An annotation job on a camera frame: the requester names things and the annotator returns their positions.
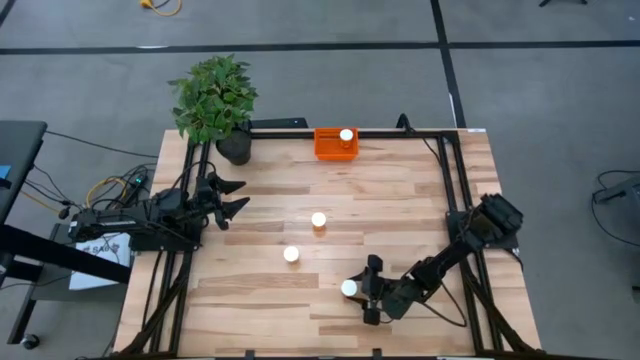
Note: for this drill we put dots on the right arm's black gripper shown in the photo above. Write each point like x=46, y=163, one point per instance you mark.
x=385, y=295

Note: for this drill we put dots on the left arm's black gripper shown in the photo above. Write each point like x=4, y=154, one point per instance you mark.
x=206, y=197

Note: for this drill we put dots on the amber pill bottle white cap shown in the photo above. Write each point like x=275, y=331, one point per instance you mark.
x=318, y=219
x=348, y=287
x=346, y=134
x=291, y=253

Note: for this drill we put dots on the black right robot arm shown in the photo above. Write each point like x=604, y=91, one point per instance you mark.
x=440, y=262

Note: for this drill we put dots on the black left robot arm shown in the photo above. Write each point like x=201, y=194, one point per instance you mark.
x=115, y=220

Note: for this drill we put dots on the orange plastic basket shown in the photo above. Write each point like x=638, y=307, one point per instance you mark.
x=327, y=147

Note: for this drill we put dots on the black box with blue light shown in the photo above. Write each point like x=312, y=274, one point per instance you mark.
x=280, y=123

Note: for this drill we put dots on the black power strip green light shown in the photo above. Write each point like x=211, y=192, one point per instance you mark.
x=136, y=184

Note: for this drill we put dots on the green potted plant black pot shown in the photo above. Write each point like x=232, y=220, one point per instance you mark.
x=215, y=100

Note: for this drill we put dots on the white printed paper sheet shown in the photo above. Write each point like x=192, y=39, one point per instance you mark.
x=100, y=270

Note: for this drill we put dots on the black desk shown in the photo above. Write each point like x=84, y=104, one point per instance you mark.
x=20, y=150

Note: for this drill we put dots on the blue object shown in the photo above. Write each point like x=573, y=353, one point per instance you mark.
x=4, y=172

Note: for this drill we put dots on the black aluminium table frame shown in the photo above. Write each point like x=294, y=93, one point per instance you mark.
x=400, y=134

